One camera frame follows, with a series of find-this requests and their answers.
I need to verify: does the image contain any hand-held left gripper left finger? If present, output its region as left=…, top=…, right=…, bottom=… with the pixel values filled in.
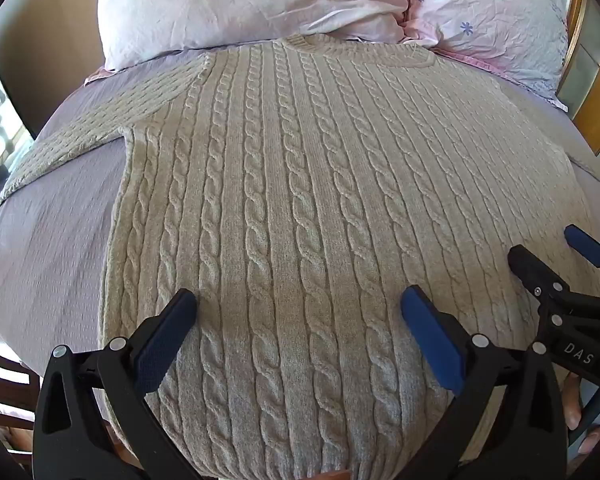
left=32, top=288, right=199, bottom=480

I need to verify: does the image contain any beige cable knit sweater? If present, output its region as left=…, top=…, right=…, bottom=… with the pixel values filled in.
left=0, top=33, right=600, bottom=480

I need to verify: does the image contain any brown wooden chair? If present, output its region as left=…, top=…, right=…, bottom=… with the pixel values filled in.
left=0, top=320, right=43, bottom=463

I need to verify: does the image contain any lavender bed sheet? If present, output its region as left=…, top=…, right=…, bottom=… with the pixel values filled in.
left=0, top=47, right=600, bottom=376

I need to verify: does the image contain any white floral pillow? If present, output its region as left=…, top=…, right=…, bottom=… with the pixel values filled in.
left=96, top=0, right=412, bottom=72

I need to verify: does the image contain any person's right hand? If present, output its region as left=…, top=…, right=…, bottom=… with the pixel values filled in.
left=561, top=374, right=600, bottom=457

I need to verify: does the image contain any yellow wooden headboard frame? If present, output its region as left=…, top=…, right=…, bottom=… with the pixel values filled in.
left=555, top=0, right=600, bottom=157

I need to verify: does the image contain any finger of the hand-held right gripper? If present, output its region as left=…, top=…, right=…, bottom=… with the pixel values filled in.
left=564, top=224, right=600, bottom=282
left=508, top=244, right=570, bottom=307

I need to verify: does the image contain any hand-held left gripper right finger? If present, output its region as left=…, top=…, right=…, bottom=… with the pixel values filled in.
left=400, top=285, right=569, bottom=480

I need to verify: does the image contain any pink floral pillow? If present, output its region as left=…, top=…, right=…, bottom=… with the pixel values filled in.
left=402, top=0, right=571, bottom=112

